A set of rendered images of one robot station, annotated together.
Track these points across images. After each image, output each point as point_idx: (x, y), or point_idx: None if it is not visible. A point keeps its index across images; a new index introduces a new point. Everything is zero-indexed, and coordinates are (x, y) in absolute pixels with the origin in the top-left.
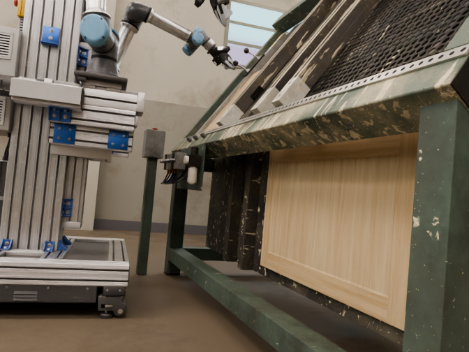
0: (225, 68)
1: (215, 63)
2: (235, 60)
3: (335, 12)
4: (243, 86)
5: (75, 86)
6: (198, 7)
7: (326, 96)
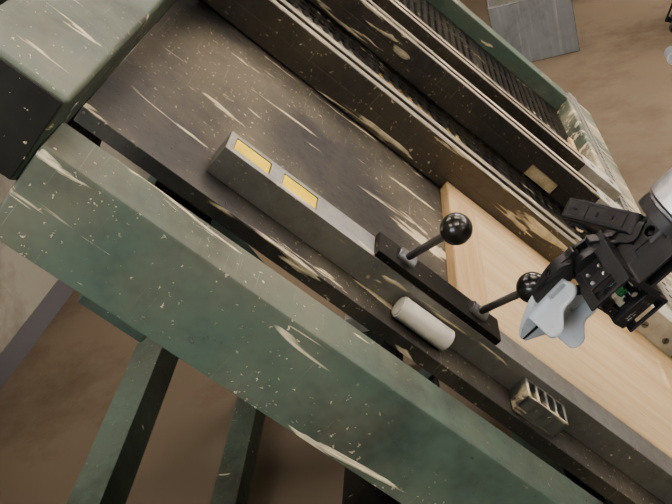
0: (580, 342)
1: (644, 318)
2: (533, 271)
3: (445, 62)
4: (529, 349)
5: None
6: None
7: (600, 149)
